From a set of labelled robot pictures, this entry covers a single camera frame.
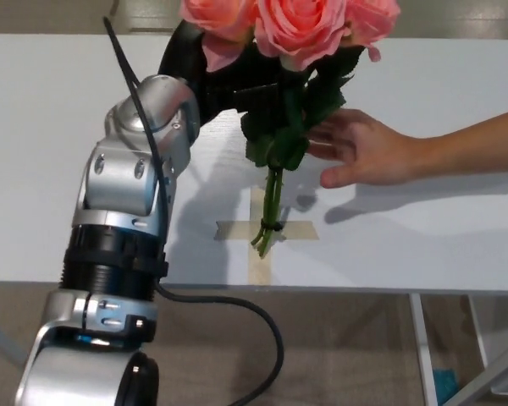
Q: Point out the human hand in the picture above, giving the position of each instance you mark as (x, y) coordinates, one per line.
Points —
(364, 148)

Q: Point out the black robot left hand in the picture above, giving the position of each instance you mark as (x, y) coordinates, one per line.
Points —
(182, 51)

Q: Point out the pink artificial rose bouquet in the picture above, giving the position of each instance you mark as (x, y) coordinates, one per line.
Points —
(296, 29)

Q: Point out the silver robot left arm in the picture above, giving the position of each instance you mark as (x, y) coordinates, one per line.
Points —
(123, 182)

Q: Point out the short beige tape strip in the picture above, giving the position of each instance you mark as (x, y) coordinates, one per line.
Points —
(300, 230)

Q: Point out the black zip tie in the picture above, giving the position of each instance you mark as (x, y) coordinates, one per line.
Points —
(271, 227)

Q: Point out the long beige tape strip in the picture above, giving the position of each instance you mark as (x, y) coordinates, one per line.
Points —
(259, 266)

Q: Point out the white table leg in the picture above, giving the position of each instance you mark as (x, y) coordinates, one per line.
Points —
(478, 330)
(424, 351)

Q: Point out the teal object on floor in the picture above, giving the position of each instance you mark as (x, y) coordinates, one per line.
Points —
(443, 380)

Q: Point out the grey metal stand frame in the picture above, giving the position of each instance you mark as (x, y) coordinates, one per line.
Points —
(501, 372)
(2, 338)

